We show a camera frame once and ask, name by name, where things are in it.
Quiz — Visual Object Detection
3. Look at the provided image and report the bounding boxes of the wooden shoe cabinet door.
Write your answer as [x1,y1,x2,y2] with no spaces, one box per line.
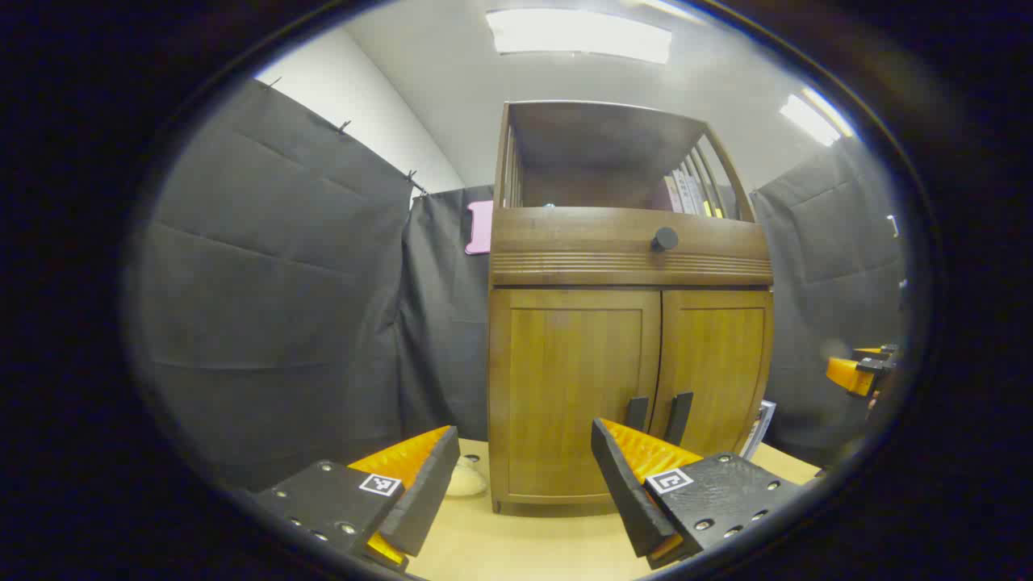
[489,289,663,505]
[650,289,774,461]

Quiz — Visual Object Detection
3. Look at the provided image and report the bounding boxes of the black backdrop cloth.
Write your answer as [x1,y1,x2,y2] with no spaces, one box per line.
[129,78,909,493]

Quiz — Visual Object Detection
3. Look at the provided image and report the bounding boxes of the small white lump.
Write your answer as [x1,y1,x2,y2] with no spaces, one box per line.
[444,454,489,498]

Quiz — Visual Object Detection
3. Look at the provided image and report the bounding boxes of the white paper booklets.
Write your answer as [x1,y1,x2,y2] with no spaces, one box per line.
[663,165,725,219]

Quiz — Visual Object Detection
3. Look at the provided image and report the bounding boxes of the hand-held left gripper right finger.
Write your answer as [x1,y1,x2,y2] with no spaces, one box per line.
[591,417,824,571]

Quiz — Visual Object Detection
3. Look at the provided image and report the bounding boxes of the large ceiling light panel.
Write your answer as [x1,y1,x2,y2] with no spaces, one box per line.
[486,8,673,65]

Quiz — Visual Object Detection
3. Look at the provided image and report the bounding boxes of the wooden double-door shoe cabinet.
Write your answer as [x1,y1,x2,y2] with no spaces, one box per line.
[487,100,776,517]

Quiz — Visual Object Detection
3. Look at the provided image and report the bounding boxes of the wooden cabinet drawer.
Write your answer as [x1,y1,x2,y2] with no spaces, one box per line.
[490,207,774,287]

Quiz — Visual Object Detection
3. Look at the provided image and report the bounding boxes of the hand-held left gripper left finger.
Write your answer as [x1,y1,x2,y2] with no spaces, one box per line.
[242,425,461,574]

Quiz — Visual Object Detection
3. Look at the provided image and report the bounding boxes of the narrow ceiling light panel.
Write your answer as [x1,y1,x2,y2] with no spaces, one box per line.
[779,85,856,146]

